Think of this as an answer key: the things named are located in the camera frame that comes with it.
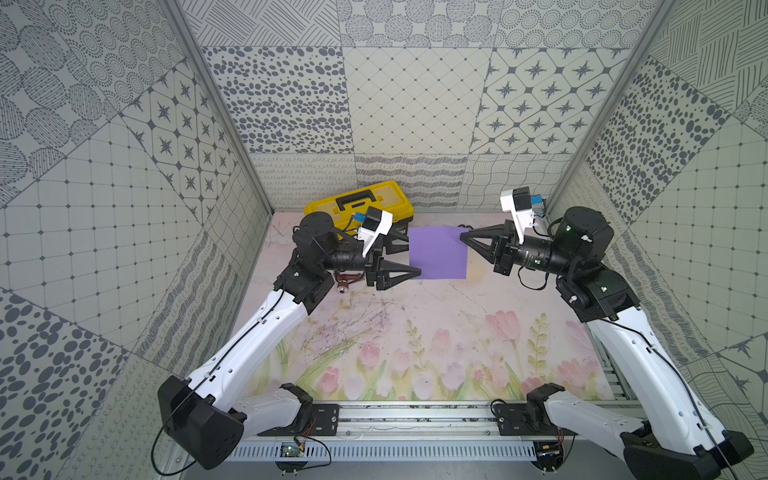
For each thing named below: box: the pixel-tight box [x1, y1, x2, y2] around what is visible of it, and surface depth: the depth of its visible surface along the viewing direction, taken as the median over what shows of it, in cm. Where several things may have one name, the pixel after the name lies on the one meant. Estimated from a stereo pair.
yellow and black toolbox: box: [304, 181, 414, 239], surface depth 103 cm
